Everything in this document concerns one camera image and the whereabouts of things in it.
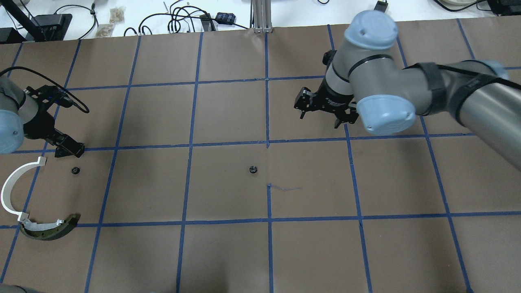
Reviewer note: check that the black power adapter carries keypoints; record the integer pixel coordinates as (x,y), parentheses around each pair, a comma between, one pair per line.
(381,5)

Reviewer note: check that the white curved plastic bracket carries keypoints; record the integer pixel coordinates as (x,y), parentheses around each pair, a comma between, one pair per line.
(19,193)

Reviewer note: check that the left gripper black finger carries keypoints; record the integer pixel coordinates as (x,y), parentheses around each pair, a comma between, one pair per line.
(67,146)

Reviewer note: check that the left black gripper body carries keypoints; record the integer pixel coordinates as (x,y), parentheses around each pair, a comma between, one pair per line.
(38,126)

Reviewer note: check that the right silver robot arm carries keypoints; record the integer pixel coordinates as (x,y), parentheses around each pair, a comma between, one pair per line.
(363,81)

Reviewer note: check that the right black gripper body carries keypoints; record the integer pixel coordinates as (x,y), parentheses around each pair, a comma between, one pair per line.
(330,99)

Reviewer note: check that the bag of small parts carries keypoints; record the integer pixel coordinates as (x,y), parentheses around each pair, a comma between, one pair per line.
(117,15)

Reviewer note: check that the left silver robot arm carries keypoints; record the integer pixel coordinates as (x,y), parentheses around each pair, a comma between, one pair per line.
(24,115)

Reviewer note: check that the aluminium frame post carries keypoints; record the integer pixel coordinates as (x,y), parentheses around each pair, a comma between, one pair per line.
(261,20)

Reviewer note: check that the olive brake shoe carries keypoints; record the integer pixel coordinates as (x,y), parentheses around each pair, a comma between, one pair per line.
(49,231)

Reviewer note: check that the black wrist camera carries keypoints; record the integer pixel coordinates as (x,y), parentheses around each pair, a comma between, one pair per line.
(47,95)

